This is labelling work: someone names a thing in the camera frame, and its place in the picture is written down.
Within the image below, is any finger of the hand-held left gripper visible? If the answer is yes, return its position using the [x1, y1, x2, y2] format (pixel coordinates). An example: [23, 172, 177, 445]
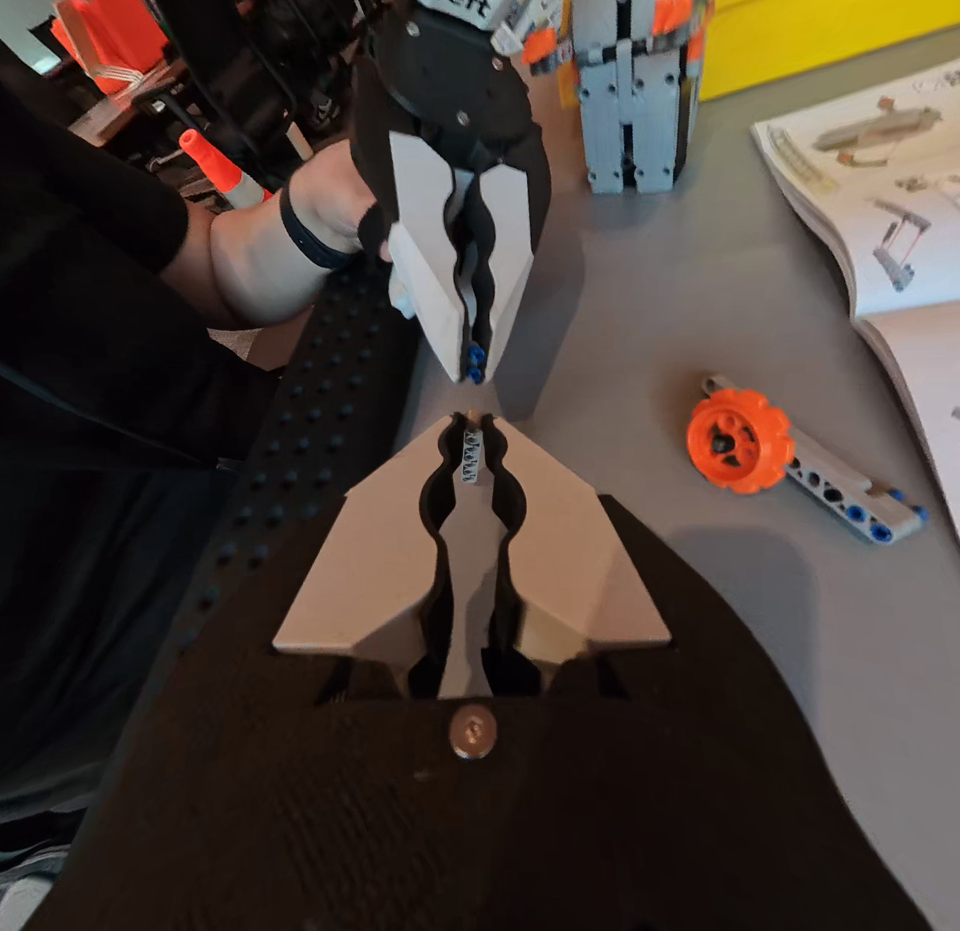
[386, 130, 472, 385]
[474, 166, 537, 385]

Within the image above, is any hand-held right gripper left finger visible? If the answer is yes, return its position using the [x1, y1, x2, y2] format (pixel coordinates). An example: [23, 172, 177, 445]
[272, 413, 457, 698]

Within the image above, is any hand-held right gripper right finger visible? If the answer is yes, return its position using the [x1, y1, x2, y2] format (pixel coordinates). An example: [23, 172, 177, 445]
[486, 413, 672, 688]

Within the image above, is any grey beam with blue pins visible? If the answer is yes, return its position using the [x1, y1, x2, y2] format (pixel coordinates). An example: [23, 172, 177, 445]
[456, 241, 490, 385]

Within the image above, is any grey holed beam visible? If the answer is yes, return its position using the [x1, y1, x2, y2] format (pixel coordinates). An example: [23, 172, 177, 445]
[457, 409, 485, 490]

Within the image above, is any person's left forearm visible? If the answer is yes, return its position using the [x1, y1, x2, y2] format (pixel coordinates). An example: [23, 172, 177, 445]
[161, 211, 331, 328]

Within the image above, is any grey desk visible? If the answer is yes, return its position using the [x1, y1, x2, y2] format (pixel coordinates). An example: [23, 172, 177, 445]
[247, 23, 960, 931]

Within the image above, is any person's left hand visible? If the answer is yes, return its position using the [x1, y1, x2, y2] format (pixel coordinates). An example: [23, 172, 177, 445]
[294, 140, 378, 253]

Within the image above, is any black wristband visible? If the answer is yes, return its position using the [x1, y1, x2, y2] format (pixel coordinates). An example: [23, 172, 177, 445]
[279, 177, 361, 272]

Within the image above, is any black perforated mat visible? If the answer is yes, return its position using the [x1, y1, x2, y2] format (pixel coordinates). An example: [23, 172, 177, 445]
[150, 259, 425, 722]

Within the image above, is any grey block robot model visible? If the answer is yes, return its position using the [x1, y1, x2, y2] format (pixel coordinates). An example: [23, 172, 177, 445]
[517, 0, 721, 196]

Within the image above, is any orange wheel beam assembly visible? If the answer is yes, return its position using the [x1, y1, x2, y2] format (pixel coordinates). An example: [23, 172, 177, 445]
[686, 374, 931, 546]

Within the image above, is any orange traffic cone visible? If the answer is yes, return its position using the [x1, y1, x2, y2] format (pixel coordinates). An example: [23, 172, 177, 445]
[178, 128, 275, 211]

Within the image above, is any orange plastic stack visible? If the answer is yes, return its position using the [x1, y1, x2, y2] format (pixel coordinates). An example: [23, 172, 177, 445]
[51, 0, 170, 96]

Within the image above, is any open white instruction booklet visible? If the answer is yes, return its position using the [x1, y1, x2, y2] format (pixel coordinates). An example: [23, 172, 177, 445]
[750, 64, 960, 542]

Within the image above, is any yellow plastic bin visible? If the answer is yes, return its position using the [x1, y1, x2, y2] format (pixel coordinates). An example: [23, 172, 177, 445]
[697, 0, 960, 103]

